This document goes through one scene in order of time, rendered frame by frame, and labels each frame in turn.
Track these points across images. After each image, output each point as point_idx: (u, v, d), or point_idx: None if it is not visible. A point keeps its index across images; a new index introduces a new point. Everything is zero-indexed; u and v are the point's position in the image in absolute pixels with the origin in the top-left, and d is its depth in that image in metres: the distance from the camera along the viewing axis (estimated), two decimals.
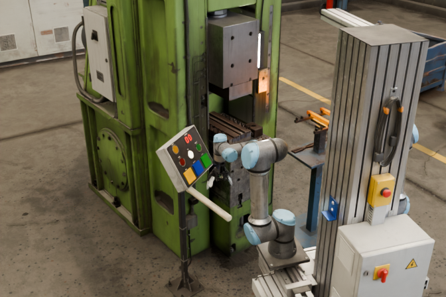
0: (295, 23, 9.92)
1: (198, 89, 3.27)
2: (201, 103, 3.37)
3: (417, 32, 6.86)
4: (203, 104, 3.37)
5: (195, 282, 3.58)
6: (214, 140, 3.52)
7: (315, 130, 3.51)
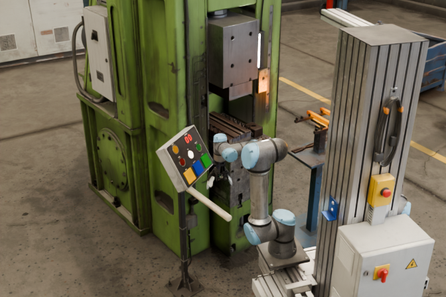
0: (295, 23, 9.92)
1: (198, 89, 3.27)
2: (201, 103, 3.37)
3: (417, 32, 6.86)
4: (203, 104, 3.37)
5: (195, 282, 3.58)
6: (214, 140, 3.52)
7: (315, 130, 3.51)
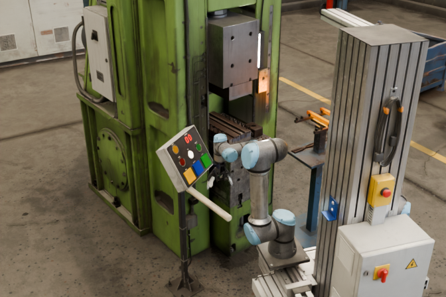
0: (295, 23, 9.92)
1: (198, 89, 3.27)
2: (201, 103, 3.37)
3: (417, 32, 6.86)
4: (203, 104, 3.37)
5: (195, 282, 3.58)
6: (214, 140, 3.52)
7: (315, 130, 3.51)
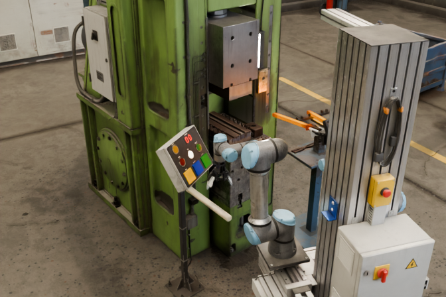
0: (295, 23, 9.92)
1: (198, 89, 3.27)
2: (201, 103, 3.37)
3: (417, 32, 6.86)
4: (203, 104, 3.37)
5: (195, 282, 3.58)
6: (214, 140, 3.52)
7: None
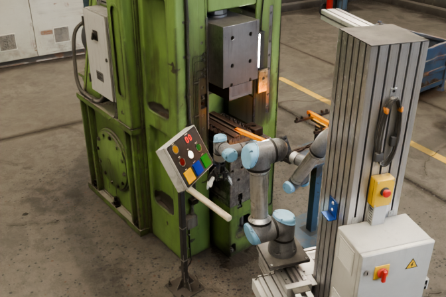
0: (295, 23, 9.92)
1: (198, 89, 3.27)
2: (201, 103, 3.37)
3: (417, 32, 6.86)
4: (203, 104, 3.37)
5: (195, 282, 3.58)
6: (214, 140, 3.52)
7: (315, 130, 3.51)
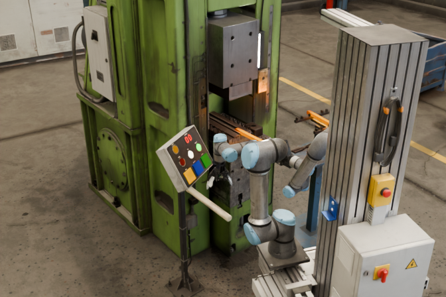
0: (295, 23, 9.92)
1: (198, 89, 3.27)
2: (201, 103, 3.37)
3: (417, 32, 6.86)
4: (203, 104, 3.37)
5: (195, 282, 3.58)
6: (214, 140, 3.52)
7: (315, 130, 3.51)
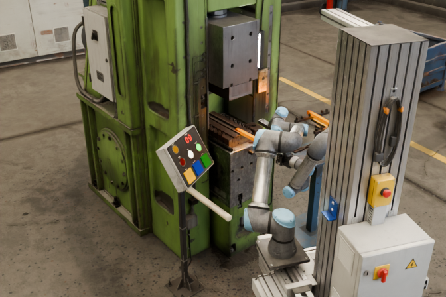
0: (295, 23, 9.92)
1: (198, 89, 3.27)
2: (201, 103, 3.37)
3: (417, 32, 6.86)
4: (203, 104, 3.37)
5: (195, 282, 3.58)
6: (214, 140, 3.52)
7: (315, 130, 3.51)
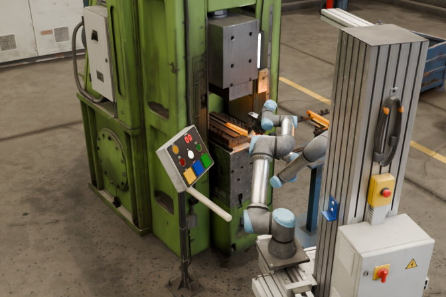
0: (295, 23, 9.92)
1: (198, 89, 3.27)
2: (201, 103, 3.37)
3: (417, 32, 6.86)
4: (203, 104, 3.37)
5: (195, 282, 3.58)
6: (214, 140, 3.52)
7: (315, 130, 3.51)
